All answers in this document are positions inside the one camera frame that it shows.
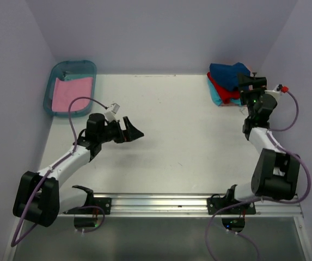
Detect navy blue Mickey t-shirt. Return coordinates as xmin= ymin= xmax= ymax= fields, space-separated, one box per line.
xmin=209 ymin=63 xmax=250 ymax=91

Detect teal plastic bin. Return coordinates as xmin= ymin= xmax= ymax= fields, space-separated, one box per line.
xmin=43 ymin=60 xmax=97 ymax=117

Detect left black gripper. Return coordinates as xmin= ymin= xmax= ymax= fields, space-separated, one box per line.
xmin=98 ymin=116 xmax=143 ymax=144

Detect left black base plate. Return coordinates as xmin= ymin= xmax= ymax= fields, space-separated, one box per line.
xmin=92 ymin=197 xmax=112 ymax=215

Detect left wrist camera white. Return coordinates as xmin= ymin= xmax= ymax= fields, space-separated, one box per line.
xmin=104 ymin=103 xmax=120 ymax=122

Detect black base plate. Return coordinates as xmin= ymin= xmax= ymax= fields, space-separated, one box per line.
xmin=92 ymin=197 xmax=112 ymax=215
xmin=206 ymin=194 xmax=256 ymax=215

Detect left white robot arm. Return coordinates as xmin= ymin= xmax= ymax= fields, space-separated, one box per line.
xmin=13 ymin=113 xmax=144 ymax=227

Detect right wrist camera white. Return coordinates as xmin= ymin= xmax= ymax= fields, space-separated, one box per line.
xmin=265 ymin=84 xmax=289 ymax=101

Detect pink t-shirt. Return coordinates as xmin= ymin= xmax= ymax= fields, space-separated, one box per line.
xmin=52 ymin=77 xmax=93 ymax=113

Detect aluminium mounting rail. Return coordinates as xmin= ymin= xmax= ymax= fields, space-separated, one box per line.
xmin=63 ymin=193 xmax=303 ymax=218

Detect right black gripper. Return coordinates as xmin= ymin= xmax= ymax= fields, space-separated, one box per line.
xmin=236 ymin=73 xmax=267 ymax=119

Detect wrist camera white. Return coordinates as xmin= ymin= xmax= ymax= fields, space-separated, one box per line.
xmin=104 ymin=103 xmax=120 ymax=122
xmin=265 ymin=84 xmax=289 ymax=101

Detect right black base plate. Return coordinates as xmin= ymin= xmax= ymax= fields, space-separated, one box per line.
xmin=206 ymin=194 xmax=256 ymax=215

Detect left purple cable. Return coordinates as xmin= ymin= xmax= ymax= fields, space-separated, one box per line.
xmin=10 ymin=97 xmax=110 ymax=247

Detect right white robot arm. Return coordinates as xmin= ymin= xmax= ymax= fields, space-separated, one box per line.
xmin=224 ymin=73 xmax=299 ymax=214

